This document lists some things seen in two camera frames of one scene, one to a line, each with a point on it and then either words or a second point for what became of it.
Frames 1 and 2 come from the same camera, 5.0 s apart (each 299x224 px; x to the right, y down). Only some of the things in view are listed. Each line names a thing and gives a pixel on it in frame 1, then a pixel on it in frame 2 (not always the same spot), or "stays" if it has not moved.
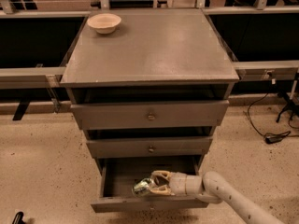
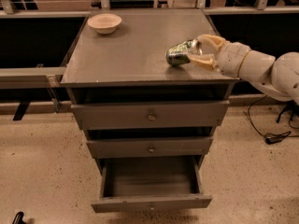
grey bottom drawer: x=118 y=174 stays
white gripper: x=177 y=183 to x=232 y=59
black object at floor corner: x=18 y=218 stays
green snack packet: x=141 y=187 to x=180 y=52
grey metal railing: x=248 y=71 stays
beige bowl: x=104 y=23 stays
